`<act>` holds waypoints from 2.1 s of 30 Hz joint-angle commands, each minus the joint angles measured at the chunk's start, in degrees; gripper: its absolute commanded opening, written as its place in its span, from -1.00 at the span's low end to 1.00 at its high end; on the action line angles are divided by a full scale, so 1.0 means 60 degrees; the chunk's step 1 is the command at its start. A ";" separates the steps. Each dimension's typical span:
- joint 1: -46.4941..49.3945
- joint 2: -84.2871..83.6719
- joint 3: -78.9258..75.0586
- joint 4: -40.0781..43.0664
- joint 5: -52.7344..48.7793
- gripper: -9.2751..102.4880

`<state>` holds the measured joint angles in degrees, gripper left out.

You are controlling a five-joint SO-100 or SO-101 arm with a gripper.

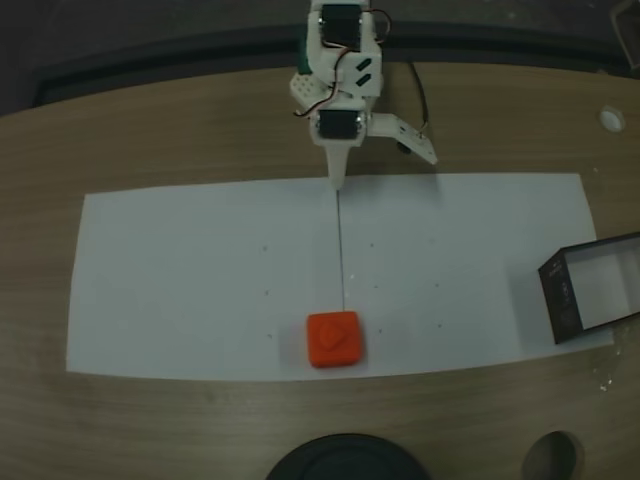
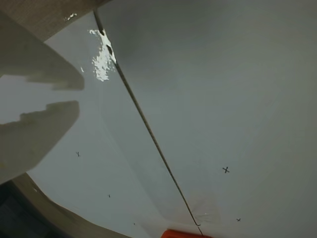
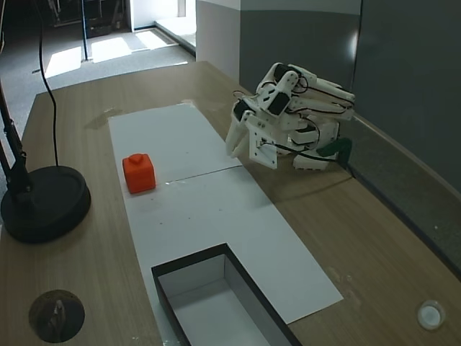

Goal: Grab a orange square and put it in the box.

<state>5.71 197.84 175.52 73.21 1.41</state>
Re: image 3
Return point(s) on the green table clamp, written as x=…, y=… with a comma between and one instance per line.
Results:
x=336, y=147

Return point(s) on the white round cap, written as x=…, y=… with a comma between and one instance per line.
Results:
x=430, y=314

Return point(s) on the dark brown open box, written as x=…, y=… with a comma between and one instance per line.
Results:
x=201, y=310

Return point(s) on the black desk lamp stand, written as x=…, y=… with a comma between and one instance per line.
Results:
x=47, y=205

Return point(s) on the dark vertical pole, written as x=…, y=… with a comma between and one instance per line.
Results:
x=85, y=32

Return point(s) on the white paper sheet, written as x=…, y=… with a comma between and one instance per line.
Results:
x=234, y=216
x=169, y=140

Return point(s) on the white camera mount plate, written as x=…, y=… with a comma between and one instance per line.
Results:
x=263, y=151

